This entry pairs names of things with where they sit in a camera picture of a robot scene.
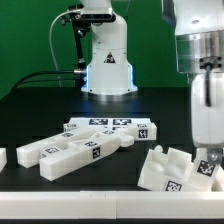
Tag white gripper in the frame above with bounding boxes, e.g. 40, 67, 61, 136
191, 73, 224, 165

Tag white chair seat block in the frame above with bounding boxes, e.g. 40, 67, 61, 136
138, 145, 197, 192

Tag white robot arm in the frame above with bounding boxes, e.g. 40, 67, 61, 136
80, 0, 224, 164

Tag front long chair side piece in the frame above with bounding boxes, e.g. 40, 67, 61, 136
39, 133, 134, 181

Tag long chair side piece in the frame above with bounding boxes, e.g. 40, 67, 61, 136
16, 127, 134, 168
39, 133, 134, 181

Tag rear long chair side piece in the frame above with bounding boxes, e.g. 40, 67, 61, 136
16, 127, 134, 168

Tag white left border block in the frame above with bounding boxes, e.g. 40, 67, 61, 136
0, 148, 7, 172

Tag flat white tagged base plate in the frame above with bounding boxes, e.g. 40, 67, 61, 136
63, 117, 151, 131

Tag white front border rail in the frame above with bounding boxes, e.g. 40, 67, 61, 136
0, 191, 224, 219

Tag black camera stand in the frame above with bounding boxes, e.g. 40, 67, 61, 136
61, 4, 116, 86

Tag grey cable on stand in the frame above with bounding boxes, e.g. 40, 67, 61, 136
48, 9, 82, 88

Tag black cables on table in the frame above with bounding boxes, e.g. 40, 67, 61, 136
11, 69, 88, 93

